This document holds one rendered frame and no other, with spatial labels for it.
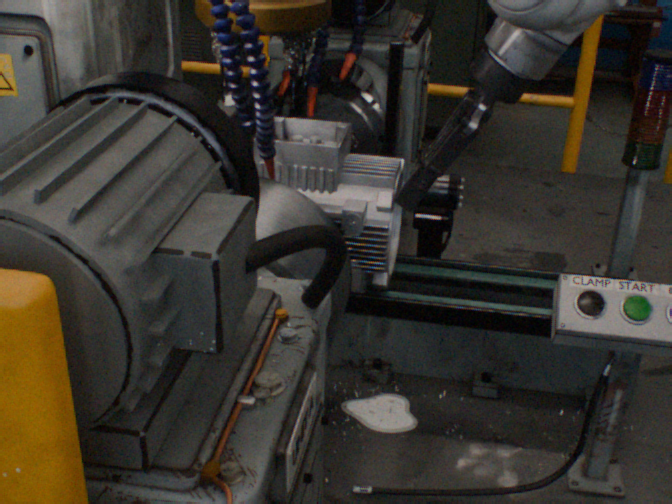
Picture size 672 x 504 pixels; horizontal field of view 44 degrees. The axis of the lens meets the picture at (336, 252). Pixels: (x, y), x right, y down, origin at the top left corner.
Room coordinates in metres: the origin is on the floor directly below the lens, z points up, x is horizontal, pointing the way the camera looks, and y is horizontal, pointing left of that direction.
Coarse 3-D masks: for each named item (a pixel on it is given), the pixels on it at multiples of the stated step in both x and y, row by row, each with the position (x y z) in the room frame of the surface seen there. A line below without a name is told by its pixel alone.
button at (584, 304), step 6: (582, 294) 0.81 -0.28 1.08; (588, 294) 0.80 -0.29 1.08; (594, 294) 0.80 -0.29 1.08; (582, 300) 0.80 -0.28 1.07; (588, 300) 0.80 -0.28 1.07; (594, 300) 0.80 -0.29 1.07; (600, 300) 0.80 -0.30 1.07; (582, 306) 0.79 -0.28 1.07; (588, 306) 0.79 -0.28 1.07; (594, 306) 0.79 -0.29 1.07; (600, 306) 0.79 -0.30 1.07; (582, 312) 0.79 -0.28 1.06; (588, 312) 0.79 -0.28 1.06; (594, 312) 0.79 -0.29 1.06; (600, 312) 0.79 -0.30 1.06
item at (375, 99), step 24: (336, 72) 1.36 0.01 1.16; (360, 72) 1.40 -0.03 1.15; (384, 72) 1.48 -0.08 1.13; (288, 96) 1.34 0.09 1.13; (336, 96) 1.32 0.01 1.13; (360, 96) 1.32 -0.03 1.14; (384, 96) 1.38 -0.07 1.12; (336, 120) 1.32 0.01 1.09; (360, 120) 1.31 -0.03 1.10; (384, 120) 1.31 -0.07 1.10; (360, 144) 1.31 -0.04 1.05
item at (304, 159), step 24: (288, 120) 1.17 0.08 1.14; (312, 120) 1.17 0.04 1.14; (288, 144) 1.07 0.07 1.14; (312, 144) 1.07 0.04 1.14; (336, 144) 1.07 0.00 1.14; (264, 168) 1.08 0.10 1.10; (288, 168) 1.07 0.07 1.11; (312, 168) 1.06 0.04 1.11; (336, 168) 1.06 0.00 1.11; (312, 192) 1.06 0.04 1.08
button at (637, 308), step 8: (632, 296) 0.80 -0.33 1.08; (640, 296) 0.80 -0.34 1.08; (624, 304) 0.79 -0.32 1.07; (632, 304) 0.79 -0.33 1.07; (640, 304) 0.79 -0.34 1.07; (648, 304) 0.79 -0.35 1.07; (624, 312) 0.79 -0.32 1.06; (632, 312) 0.78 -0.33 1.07; (640, 312) 0.78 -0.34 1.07; (648, 312) 0.78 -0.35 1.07; (640, 320) 0.78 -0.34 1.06
